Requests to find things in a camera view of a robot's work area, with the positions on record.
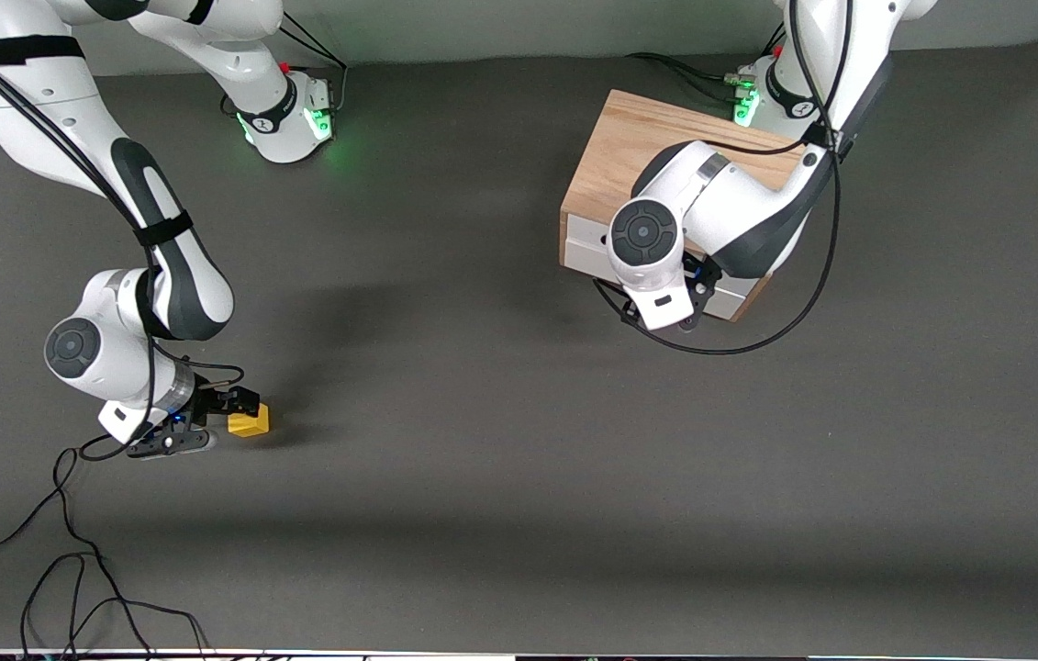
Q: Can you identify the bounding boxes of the yellow cube block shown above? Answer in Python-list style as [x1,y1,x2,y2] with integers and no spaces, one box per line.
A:
[227,402,271,439]

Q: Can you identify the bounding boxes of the light wooden drawer cabinet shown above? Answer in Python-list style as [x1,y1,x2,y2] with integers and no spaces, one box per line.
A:
[559,89,804,323]

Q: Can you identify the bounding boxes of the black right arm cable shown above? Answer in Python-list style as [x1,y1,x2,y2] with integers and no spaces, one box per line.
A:
[0,23,171,442]

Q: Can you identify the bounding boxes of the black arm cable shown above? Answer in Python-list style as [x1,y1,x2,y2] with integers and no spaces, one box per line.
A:
[0,23,171,442]
[592,0,854,356]

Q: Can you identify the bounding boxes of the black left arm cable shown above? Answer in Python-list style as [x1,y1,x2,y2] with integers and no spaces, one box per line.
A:
[592,0,854,356]

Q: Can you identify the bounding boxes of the black loose cable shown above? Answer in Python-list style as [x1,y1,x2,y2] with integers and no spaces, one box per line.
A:
[0,431,212,661]

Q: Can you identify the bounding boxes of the black velcro strap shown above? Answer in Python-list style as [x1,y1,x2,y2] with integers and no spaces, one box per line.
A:
[0,35,86,71]
[131,213,195,249]

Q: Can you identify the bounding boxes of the black base cables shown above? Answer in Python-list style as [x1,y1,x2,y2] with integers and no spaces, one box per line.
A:
[626,50,758,97]
[278,11,350,111]

